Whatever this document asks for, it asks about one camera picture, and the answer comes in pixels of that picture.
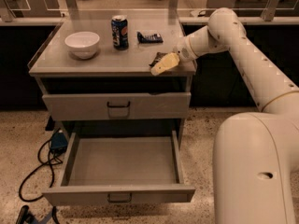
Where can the blue power adapter box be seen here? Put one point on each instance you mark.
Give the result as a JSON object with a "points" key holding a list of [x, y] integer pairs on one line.
{"points": [[58, 142]]}

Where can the open grey lower drawer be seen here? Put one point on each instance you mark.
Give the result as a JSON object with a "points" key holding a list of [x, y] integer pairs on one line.
{"points": [[121, 170]]}

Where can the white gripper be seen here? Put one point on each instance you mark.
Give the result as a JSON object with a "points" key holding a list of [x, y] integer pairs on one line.
{"points": [[183, 52]]}

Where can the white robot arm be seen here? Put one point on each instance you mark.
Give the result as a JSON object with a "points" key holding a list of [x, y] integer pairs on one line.
{"points": [[254, 153]]}

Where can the black object bottom left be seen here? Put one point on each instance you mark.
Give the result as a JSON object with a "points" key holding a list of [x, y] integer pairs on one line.
{"points": [[25, 217]]}

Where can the grey upper drawer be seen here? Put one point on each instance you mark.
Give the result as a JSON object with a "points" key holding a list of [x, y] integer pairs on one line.
{"points": [[102, 106]]}

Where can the grey drawer cabinet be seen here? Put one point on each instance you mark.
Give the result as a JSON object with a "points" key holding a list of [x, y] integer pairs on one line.
{"points": [[57, 71]]}

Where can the white ceramic bowl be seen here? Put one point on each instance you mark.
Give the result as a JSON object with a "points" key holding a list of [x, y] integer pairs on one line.
{"points": [[83, 45]]}

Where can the dark chocolate rxbar wrapper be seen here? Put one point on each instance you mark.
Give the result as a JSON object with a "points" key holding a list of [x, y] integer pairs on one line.
{"points": [[158, 57]]}

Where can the blue pepsi can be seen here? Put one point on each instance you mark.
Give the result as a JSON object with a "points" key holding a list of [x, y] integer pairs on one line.
{"points": [[119, 26]]}

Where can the grey background desk right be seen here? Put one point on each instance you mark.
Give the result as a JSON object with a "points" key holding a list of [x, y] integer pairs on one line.
{"points": [[254, 8]]}

